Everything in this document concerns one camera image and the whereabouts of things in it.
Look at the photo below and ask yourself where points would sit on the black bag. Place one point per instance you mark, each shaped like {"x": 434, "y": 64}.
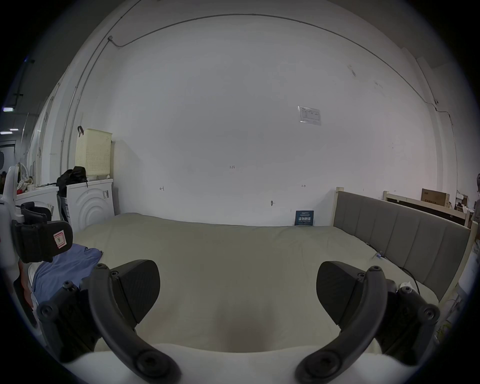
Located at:
{"x": 73, "y": 176}

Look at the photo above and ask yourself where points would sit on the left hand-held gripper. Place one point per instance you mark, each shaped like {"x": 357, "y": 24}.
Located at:
{"x": 8, "y": 195}

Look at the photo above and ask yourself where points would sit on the bed with beige sheet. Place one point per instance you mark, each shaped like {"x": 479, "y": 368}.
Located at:
{"x": 240, "y": 270}

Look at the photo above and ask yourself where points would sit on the white washing machine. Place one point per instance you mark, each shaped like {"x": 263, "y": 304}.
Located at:
{"x": 92, "y": 204}
{"x": 41, "y": 197}

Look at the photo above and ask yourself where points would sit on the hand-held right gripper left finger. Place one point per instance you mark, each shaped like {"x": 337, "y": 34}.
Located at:
{"x": 112, "y": 322}

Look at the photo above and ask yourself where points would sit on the dark blue sign card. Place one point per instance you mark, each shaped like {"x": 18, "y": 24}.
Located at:
{"x": 304, "y": 218}

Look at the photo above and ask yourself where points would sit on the brown carton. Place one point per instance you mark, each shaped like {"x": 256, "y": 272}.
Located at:
{"x": 435, "y": 198}

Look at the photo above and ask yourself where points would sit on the cream perforated laundry basket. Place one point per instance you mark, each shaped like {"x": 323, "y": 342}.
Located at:
{"x": 93, "y": 153}

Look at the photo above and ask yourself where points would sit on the blue shirt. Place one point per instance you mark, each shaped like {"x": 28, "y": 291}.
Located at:
{"x": 63, "y": 268}

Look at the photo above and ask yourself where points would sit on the grey padded headboard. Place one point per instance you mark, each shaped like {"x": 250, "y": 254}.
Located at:
{"x": 405, "y": 240}

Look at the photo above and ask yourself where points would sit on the white paper notice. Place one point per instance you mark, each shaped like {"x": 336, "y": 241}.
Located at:
{"x": 310, "y": 115}

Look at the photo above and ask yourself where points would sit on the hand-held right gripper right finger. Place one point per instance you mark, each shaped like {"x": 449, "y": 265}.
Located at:
{"x": 360, "y": 326}

